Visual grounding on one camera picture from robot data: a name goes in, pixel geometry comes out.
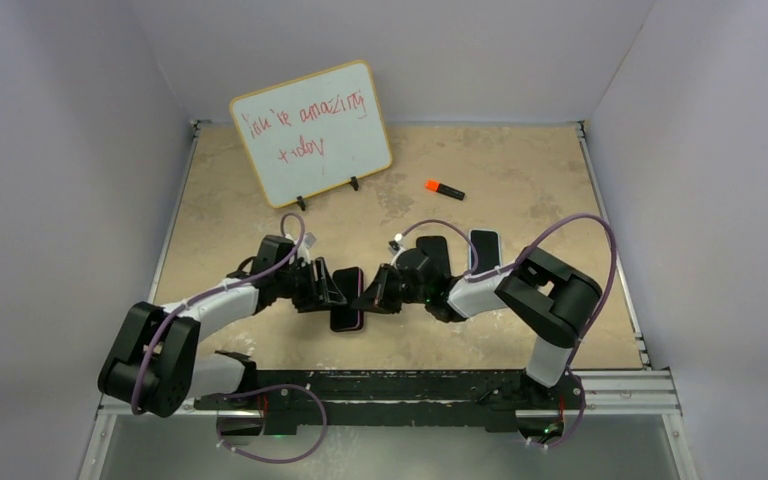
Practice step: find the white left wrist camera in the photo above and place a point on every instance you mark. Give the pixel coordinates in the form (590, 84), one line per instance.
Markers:
(308, 240)

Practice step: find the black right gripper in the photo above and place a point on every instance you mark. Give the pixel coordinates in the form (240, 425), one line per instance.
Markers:
(373, 298)

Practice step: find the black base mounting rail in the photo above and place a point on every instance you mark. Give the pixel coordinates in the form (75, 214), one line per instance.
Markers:
(498, 401)

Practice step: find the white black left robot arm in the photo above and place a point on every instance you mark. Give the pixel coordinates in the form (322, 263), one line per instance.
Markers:
(153, 363)

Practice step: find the purple edged smartphone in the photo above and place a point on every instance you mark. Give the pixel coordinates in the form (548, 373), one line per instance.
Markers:
(346, 318)

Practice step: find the orange capped black marker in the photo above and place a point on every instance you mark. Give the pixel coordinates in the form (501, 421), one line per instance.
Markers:
(445, 190)

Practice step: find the aluminium frame rail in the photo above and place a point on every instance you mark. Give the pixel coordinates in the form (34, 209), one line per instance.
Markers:
(627, 392)

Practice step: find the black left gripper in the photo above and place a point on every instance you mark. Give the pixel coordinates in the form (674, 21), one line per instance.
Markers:
(320, 291)

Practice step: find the light blue phone case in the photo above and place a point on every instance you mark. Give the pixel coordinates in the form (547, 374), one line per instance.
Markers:
(485, 250)

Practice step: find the yellow framed whiteboard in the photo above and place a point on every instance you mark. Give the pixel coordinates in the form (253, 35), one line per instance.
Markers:
(315, 133)

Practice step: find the black phone case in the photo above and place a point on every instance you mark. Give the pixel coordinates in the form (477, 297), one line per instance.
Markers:
(435, 248)

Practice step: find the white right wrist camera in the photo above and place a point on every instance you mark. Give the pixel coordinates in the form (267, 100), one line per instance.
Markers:
(395, 245)

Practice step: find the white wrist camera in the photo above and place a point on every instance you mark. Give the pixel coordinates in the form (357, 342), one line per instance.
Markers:
(395, 245)
(308, 240)

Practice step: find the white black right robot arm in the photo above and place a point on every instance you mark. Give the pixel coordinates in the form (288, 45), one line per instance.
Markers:
(555, 300)

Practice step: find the black smartphone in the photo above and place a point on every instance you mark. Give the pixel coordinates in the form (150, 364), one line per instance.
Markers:
(485, 250)

